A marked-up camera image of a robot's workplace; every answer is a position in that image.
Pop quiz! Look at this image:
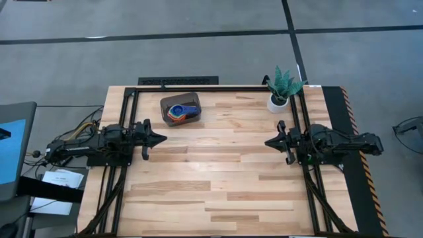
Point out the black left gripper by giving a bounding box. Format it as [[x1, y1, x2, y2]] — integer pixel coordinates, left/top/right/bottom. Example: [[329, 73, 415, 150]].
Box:
[[133, 118, 168, 162]]

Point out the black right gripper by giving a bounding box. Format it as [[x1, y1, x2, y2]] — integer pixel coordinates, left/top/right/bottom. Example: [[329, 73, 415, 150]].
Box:
[[264, 120, 304, 165]]

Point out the green plant in white pot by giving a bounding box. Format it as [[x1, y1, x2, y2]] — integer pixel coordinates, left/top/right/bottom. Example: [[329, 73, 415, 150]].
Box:
[[265, 65, 309, 114]]

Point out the black bar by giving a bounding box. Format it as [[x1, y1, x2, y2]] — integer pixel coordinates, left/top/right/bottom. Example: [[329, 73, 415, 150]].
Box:
[[16, 176, 84, 204]]

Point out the black hazard-striped side panel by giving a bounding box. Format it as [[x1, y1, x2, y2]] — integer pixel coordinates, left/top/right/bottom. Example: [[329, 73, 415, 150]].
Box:
[[322, 86, 390, 237]]

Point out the black perforated strip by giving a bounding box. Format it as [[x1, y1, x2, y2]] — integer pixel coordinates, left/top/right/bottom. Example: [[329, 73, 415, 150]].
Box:
[[137, 75, 219, 86]]

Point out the white paper sheet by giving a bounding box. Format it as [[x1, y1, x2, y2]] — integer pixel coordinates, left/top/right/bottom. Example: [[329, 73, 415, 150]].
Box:
[[29, 197, 74, 216], [42, 169, 85, 190]]

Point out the grey basket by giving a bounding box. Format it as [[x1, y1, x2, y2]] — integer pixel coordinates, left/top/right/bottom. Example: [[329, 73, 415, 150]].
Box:
[[159, 91, 203, 128]]

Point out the yellow cable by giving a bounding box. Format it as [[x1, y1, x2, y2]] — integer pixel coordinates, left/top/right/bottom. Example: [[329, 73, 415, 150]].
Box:
[[64, 121, 96, 140]]

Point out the orange measuring cup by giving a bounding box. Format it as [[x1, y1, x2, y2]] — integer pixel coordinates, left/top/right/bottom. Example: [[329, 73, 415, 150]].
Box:
[[169, 112, 192, 124]]

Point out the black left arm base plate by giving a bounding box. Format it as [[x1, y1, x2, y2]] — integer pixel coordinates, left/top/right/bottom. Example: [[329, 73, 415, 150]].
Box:
[[86, 150, 134, 168]]

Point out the blue panel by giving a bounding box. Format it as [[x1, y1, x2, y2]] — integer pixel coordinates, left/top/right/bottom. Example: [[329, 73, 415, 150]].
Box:
[[0, 118, 27, 186]]

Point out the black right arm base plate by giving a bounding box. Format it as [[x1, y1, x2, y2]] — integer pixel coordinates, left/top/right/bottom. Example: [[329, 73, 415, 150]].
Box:
[[294, 138, 350, 167]]

